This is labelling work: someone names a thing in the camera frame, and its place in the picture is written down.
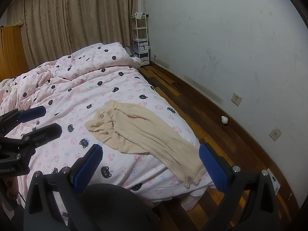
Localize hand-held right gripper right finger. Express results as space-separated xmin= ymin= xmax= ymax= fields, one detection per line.
xmin=199 ymin=143 xmax=281 ymax=231

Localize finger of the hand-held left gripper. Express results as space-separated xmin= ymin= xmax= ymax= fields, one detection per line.
xmin=0 ymin=106 xmax=47 ymax=135
xmin=0 ymin=123 xmax=63 ymax=152

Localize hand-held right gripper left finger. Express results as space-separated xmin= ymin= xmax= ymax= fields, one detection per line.
xmin=23 ymin=144 xmax=104 ymax=231

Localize beige pants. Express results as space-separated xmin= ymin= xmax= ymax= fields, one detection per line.
xmin=84 ymin=99 xmax=208 ymax=188

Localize white paper card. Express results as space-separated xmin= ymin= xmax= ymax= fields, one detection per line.
xmin=267 ymin=168 xmax=281 ymax=194

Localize wooden wardrobe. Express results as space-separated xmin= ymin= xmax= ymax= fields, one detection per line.
xmin=0 ymin=24 xmax=29 ymax=82

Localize cat print quilt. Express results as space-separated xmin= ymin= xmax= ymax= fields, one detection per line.
xmin=0 ymin=42 xmax=142 ymax=111

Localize cat print bed sheet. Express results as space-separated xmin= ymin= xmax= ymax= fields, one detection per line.
xmin=0 ymin=65 xmax=217 ymax=229

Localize beige curtain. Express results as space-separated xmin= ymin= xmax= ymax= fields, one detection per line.
xmin=5 ymin=0 xmax=142 ymax=70

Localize stack of white blue boxes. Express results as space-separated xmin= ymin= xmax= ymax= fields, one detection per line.
xmin=133 ymin=38 xmax=150 ymax=63

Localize white shelf rack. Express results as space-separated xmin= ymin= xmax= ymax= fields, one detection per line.
xmin=131 ymin=12 xmax=151 ymax=66

